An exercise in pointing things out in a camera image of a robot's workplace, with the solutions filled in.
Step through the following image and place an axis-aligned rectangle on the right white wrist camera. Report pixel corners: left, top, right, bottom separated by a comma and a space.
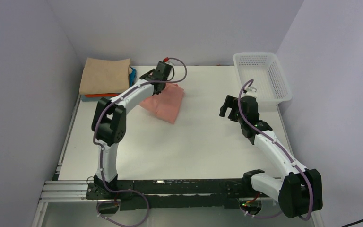
244, 87, 258, 97

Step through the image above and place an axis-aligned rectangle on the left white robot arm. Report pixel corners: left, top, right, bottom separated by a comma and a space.
91, 58, 174, 199

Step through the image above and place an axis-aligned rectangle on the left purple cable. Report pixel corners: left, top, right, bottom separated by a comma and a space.
93, 57, 188, 227

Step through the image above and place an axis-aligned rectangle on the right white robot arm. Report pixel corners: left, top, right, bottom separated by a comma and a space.
219, 95, 323, 220

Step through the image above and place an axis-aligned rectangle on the folded orange t shirt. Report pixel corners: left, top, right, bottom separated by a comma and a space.
84, 93, 120, 98

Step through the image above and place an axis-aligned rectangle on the folded tan t shirt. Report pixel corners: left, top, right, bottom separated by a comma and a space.
79, 58, 132, 95

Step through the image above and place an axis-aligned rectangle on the pink t shirt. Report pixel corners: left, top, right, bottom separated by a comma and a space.
139, 84, 184, 124

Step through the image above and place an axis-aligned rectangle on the purple cable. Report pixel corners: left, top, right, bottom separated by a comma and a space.
238, 79, 314, 221
93, 57, 188, 227

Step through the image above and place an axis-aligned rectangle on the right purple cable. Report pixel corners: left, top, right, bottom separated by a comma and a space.
238, 79, 314, 221

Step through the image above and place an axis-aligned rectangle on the white plastic basket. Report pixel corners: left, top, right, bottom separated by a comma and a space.
233, 52, 293, 105

